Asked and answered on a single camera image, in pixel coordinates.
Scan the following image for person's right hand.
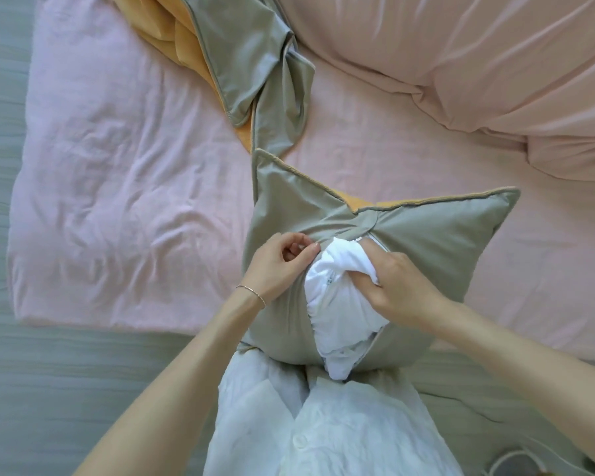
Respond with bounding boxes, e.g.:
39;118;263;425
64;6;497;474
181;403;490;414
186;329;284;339
346;237;455;335

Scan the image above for person's left hand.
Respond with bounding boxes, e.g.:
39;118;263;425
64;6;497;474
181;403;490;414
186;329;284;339
237;231;323;309

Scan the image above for grey-green cushion cover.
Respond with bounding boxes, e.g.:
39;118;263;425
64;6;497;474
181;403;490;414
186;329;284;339
109;0;317;160
241;147;522;376

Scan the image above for white cushion insert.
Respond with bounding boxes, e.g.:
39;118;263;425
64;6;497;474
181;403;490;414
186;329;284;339
303;235;391;382

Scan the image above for person's right forearm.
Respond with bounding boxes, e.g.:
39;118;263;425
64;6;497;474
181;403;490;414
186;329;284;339
428;299;595;476

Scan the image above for person's left forearm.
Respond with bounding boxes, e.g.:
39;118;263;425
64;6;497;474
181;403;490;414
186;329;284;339
71;290;267;476

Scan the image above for person's white trousers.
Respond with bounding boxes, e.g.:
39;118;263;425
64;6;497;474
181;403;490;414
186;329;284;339
202;348;465;476

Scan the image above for pink bed sheet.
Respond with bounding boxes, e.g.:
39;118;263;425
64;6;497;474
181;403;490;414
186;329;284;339
7;0;595;364

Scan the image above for pink duvet with white ruffle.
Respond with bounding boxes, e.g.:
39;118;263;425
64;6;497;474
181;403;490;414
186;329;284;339
271;0;595;184

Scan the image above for thin gold bracelet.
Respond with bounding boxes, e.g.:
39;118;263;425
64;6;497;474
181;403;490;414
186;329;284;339
234;284;268;310

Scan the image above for grey bag with white handle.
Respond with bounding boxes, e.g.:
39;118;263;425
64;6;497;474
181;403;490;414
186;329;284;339
485;447;552;476

